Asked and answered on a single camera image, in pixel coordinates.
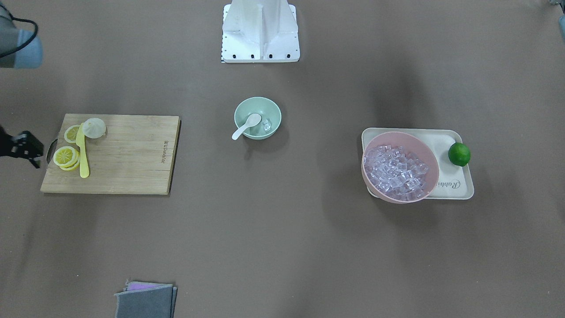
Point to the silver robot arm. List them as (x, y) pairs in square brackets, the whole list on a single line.
[(20, 48)]

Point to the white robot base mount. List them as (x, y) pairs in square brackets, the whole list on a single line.
[(260, 31)]

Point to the white ceramic spoon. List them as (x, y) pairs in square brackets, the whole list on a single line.
[(252, 120)]

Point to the yellow plastic knife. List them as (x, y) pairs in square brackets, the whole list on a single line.
[(84, 171)]

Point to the white lemon half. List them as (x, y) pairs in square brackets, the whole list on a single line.
[(94, 128)]

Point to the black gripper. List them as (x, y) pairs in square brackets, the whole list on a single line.
[(23, 144)]

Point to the purple cloth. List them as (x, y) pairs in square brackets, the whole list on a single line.
[(138, 285)]

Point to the mint green bowl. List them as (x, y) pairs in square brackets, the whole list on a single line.
[(263, 106)]

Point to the grey folded cloth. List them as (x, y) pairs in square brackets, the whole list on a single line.
[(149, 303)]

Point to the green lime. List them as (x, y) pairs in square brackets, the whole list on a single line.
[(459, 154)]

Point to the upper lemon slice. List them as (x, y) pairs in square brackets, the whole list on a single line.
[(70, 135)]

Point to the pile of ice cubes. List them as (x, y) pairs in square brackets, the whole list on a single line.
[(395, 172)]

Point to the cream rectangular tray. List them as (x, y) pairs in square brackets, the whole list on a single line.
[(454, 183)]

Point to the pink bowl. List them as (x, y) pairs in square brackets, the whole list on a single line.
[(409, 138)]

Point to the single ice cube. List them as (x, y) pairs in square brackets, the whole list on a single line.
[(266, 125)]

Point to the bamboo cutting board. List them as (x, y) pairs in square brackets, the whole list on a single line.
[(135, 156)]

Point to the lower lemon slices stack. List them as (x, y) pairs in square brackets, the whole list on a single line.
[(67, 158)]

